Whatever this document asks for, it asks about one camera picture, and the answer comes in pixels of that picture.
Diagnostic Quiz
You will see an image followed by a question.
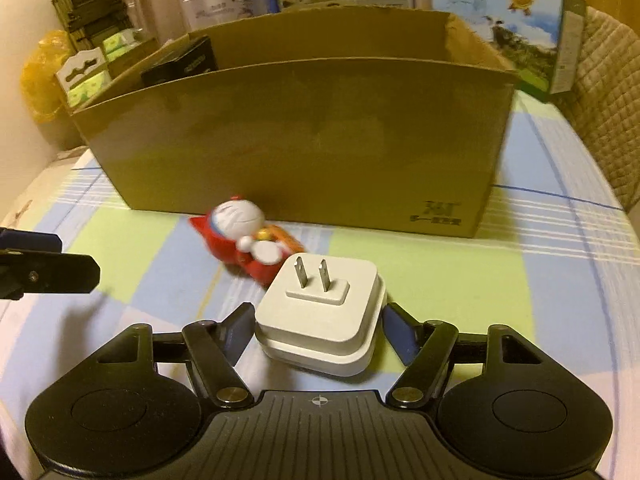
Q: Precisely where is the green tissue pack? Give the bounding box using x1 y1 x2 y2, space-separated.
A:
102 30 142 57
67 72 114 109

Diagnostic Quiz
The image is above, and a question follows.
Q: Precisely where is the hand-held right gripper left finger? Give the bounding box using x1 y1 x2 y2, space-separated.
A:
95 303 255 410

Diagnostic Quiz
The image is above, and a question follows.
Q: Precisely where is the dark wicker basket rack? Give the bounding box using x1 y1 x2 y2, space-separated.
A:
50 0 134 57

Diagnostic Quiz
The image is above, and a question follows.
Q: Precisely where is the small white product box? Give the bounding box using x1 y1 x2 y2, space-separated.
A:
182 0 279 32

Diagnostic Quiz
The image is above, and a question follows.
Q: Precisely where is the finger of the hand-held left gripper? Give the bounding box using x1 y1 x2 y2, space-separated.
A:
0 254 101 302
0 227 64 257

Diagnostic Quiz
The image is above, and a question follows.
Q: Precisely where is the green tissue packs box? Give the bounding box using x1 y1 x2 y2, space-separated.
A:
55 47 114 112

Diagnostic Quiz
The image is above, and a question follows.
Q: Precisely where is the brown cardboard box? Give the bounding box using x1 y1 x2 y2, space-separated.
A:
70 8 522 239

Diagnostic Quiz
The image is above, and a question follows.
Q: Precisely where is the black product box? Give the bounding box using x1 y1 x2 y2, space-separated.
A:
141 36 220 87

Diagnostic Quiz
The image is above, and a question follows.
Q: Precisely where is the red and blue cat figurine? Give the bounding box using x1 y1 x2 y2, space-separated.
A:
188 198 306 289

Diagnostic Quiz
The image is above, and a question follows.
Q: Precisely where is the quilted beige chair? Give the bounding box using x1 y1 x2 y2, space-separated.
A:
550 6 640 213

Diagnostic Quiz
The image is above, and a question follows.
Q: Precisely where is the white power adapter plug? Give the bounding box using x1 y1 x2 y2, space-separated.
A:
255 254 387 376

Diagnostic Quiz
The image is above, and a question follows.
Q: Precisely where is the small brown carton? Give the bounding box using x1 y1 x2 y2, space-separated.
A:
107 37 164 81

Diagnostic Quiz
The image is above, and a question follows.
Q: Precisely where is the yellow plastic bag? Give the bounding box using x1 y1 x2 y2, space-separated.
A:
20 30 77 124

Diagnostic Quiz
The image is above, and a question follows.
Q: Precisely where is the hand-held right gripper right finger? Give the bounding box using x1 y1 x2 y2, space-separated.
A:
382 302 547 409

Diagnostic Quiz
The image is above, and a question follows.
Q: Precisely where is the light blue cow milk box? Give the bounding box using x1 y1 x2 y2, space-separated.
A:
430 0 587 107

